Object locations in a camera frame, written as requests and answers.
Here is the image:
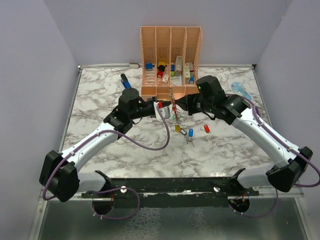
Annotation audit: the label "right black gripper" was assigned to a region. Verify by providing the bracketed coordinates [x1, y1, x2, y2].
[174, 93, 214, 116]

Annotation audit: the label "red handled key organizer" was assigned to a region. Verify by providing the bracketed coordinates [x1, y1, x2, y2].
[169, 88, 181, 124]

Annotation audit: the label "yellow key tag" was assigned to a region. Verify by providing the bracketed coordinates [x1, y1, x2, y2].
[175, 125, 181, 133]

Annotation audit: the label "red key tag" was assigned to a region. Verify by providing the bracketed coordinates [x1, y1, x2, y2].
[203, 124, 211, 133]

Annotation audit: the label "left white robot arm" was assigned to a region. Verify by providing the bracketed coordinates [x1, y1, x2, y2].
[39, 88, 171, 202]

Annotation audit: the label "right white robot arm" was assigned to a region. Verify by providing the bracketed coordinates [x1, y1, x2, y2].
[175, 75, 313, 196]

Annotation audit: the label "silver keys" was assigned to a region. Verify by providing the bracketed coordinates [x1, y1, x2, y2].
[184, 135, 195, 147]

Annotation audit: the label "blue glue stick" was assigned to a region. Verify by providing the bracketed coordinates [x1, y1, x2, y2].
[189, 77, 195, 84]

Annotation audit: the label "black key tag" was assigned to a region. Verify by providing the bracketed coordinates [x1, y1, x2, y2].
[179, 128, 187, 136]

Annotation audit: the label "blue key tag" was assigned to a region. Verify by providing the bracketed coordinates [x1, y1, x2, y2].
[188, 128, 194, 138]

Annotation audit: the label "pink pencil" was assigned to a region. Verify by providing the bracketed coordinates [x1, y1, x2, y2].
[158, 71, 169, 86]

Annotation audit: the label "red black stamp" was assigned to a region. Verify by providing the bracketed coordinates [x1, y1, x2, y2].
[156, 64, 166, 79]

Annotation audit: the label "green eraser block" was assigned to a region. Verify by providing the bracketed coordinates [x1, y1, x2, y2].
[170, 64, 175, 78]

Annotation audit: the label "white red box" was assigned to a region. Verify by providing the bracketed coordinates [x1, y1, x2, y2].
[184, 62, 195, 84]

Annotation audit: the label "green white box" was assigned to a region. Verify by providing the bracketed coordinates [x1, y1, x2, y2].
[174, 55, 183, 77]

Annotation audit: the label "blue stamp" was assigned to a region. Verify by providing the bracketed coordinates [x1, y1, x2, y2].
[145, 62, 155, 71]

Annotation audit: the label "yellow block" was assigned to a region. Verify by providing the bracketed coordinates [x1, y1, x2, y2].
[158, 61, 167, 67]

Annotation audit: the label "blue stapler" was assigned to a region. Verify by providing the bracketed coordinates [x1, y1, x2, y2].
[120, 73, 132, 89]

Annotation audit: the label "peach plastic desk organizer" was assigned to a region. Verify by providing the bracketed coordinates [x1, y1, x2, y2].
[140, 26, 203, 101]

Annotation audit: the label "blue white blister pack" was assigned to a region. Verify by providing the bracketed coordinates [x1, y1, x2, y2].
[230, 82, 252, 100]

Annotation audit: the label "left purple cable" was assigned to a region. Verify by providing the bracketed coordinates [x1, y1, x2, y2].
[42, 102, 171, 221]

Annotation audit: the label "purple cable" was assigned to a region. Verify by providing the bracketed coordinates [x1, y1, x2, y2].
[42, 102, 171, 221]
[231, 94, 320, 219]

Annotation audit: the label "white wall plug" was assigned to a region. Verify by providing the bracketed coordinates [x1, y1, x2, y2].
[128, 63, 140, 69]

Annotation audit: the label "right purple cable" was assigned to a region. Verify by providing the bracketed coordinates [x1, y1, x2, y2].
[231, 94, 320, 219]

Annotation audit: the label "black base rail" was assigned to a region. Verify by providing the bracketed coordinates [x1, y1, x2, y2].
[81, 177, 259, 209]

